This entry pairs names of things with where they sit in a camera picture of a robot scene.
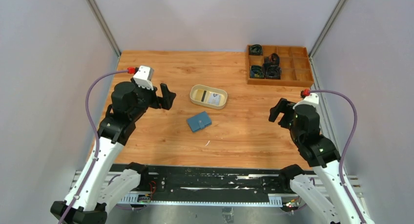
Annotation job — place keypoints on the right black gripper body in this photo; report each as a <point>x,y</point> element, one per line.
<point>285,115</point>

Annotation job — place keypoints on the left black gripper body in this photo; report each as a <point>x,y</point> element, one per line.
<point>158,97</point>

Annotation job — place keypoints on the blue card holder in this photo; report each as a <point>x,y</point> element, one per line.
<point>199,121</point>

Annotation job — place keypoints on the cream oval tray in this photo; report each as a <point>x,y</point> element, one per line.
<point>222,92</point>

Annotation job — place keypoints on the white printed card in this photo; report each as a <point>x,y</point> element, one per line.
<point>214,99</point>

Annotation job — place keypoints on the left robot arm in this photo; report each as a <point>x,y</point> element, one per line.
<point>87,203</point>

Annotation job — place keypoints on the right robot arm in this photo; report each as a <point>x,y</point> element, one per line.
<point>342,205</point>

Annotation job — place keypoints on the gold card with black stripe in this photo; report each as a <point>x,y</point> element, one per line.
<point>201,95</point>

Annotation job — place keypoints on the wooden compartment box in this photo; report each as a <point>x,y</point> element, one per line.
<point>294,62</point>

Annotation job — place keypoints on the rolled black belt lower centre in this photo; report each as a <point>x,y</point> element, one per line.
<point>271,71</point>

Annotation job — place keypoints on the rolled blue belt lower left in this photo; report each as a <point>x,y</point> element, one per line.
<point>256,72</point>

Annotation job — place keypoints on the rolled dark belt centre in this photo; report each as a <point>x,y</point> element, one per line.
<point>273,59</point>

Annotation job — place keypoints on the rolled dark belt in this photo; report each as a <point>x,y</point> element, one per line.
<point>255,50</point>
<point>273,59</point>

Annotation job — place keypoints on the rolled dark belt top left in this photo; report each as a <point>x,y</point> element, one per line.
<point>255,50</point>

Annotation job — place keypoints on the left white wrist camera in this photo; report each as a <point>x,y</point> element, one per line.
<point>143,77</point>

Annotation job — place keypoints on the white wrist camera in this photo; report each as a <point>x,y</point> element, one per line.
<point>143,77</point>
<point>312,99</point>

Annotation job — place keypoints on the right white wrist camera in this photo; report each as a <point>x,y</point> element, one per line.
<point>312,99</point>

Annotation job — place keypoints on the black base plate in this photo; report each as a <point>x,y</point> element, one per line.
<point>215,185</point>

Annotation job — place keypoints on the aluminium rail frame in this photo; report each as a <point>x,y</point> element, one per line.
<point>275,200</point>

